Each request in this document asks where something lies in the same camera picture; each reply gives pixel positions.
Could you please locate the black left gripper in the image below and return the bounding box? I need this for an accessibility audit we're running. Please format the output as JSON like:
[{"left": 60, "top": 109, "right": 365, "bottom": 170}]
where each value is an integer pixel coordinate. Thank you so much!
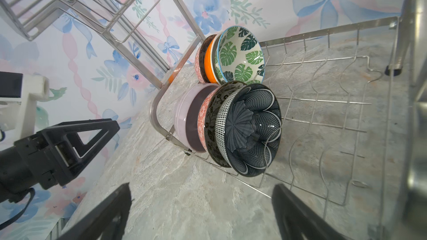
[{"left": 1, "top": 118, "right": 120, "bottom": 203}]

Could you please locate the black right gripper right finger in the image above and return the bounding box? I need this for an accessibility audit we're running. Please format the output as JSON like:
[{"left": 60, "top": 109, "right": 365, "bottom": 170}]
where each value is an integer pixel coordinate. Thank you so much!
[{"left": 271, "top": 184, "right": 344, "bottom": 240}]

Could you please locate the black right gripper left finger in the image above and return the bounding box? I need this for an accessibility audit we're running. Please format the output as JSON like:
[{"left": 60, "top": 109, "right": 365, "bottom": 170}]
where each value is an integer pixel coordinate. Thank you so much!
[{"left": 59, "top": 183, "right": 132, "bottom": 240}]

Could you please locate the dark blue patterned bowl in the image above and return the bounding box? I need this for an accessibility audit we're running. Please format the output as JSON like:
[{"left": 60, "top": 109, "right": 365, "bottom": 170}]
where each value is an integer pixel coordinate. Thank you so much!
[{"left": 215, "top": 83, "right": 282, "bottom": 177}]

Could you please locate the stainless steel dish rack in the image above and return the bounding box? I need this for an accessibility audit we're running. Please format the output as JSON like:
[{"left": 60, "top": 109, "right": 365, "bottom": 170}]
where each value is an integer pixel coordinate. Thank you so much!
[{"left": 1, "top": 0, "right": 427, "bottom": 240}]

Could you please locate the lilac bowl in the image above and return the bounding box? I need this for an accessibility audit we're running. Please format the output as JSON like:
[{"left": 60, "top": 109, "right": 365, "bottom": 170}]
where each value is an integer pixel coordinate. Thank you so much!
[{"left": 174, "top": 83, "right": 219, "bottom": 153}]

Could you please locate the small patterned dish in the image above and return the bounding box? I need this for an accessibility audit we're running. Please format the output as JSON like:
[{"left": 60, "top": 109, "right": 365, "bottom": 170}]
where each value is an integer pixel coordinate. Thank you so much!
[{"left": 197, "top": 81, "right": 246, "bottom": 168}]

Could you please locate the white bowl orange outside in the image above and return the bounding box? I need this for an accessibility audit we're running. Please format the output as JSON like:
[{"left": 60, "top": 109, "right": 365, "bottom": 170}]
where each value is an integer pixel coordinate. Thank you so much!
[{"left": 204, "top": 34, "right": 220, "bottom": 84}]

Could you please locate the green leaf pattern bowl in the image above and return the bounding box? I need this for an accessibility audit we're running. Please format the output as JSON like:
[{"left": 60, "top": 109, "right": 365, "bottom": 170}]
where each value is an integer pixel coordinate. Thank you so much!
[{"left": 211, "top": 26, "right": 266, "bottom": 84}]

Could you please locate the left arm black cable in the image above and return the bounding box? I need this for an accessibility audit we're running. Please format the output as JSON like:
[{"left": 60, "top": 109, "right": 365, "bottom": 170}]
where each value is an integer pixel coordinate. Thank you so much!
[{"left": 0, "top": 188, "right": 36, "bottom": 231}]

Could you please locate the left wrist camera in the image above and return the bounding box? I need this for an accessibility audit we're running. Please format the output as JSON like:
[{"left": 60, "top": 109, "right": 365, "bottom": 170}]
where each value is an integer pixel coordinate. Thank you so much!
[{"left": 1, "top": 72, "right": 50, "bottom": 141}]

